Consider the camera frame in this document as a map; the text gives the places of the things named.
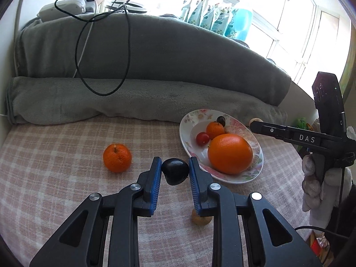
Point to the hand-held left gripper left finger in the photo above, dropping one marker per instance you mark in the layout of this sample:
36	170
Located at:
155	192

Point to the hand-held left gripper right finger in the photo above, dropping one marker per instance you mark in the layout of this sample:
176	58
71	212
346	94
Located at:
194	192

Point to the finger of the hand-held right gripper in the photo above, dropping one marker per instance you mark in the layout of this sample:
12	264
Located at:
269	130

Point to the small tan round fruit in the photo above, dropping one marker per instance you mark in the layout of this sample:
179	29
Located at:
255	120

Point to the dark purple plum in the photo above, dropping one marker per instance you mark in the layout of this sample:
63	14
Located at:
175	171

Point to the dark grape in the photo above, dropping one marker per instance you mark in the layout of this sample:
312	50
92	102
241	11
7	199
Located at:
221	120

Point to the small red tomato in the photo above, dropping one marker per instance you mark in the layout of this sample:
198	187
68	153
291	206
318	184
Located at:
202	138

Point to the small mandarin with stem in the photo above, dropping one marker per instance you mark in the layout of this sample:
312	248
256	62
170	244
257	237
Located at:
215	129

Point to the white floral plate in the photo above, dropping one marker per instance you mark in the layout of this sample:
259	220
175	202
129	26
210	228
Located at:
192	128

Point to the person's right hand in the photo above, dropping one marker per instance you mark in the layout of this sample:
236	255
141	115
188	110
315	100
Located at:
310	186

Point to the green packet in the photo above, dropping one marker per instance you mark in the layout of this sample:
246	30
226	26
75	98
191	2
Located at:
301	122

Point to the brown speckled round fruit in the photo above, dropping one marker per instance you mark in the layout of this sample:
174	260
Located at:
201	221

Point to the large orange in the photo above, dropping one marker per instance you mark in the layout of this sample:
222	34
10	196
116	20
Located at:
230	153

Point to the large mandarin with stem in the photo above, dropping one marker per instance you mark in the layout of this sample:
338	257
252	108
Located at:
116	158

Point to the rolled grey blanket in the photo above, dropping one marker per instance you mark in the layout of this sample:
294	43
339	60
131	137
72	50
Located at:
111	105

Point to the blue plastic bottle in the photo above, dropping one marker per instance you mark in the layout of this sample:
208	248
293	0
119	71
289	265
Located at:
244	22

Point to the teal floral refill pouch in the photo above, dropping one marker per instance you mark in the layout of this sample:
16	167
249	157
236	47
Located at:
185	8
196	9
221	16
231	25
208	12

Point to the large folded grey blanket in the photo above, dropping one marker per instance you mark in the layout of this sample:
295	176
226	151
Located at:
180	52

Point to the red box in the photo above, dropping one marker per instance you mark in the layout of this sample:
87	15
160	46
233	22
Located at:
317	246

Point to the white electronic device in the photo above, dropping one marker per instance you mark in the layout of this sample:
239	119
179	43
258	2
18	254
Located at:
55	8

